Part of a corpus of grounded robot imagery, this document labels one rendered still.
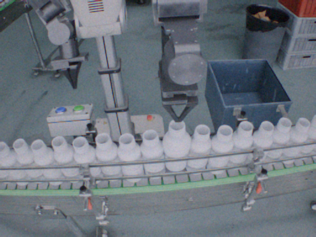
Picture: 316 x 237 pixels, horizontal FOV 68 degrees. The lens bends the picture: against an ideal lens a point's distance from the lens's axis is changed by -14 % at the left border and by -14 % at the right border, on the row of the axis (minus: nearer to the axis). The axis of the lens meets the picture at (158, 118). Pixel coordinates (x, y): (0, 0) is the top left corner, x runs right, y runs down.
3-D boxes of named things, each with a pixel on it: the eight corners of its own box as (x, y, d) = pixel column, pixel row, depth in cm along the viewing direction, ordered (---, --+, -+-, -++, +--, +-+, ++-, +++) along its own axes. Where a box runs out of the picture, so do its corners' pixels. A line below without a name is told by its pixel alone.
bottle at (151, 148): (164, 161, 79) (160, 124, 67) (166, 178, 75) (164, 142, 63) (144, 163, 79) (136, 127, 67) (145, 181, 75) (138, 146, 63)
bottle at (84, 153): (108, 178, 76) (95, 142, 64) (91, 189, 73) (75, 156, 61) (96, 165, 79) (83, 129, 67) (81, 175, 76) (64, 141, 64)
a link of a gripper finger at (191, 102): (190, 104, 59) (192, 70, 53) (195, 128, 55) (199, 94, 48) (160, 106, 59) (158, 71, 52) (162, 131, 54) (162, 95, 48)
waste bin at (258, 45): (245, 77, 263) (255, 22, 216) (232, 53, 294) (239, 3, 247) (282, 76, 264) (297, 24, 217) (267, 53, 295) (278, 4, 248)
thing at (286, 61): (282, 70, 271) (287, 54, 254) (265, 50, 298) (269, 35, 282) (321, 66, 276) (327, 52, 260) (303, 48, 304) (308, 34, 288)
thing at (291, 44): (287, 54, 254) (292, 36, 238) (269, 35, 282) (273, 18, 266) (327, 52, 260) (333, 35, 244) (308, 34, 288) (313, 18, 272)
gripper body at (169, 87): (189, 65, 56) (190, 35, 50) (198, 97, 49) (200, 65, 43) (158, 67, 56) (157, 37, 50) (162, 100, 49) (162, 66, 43)
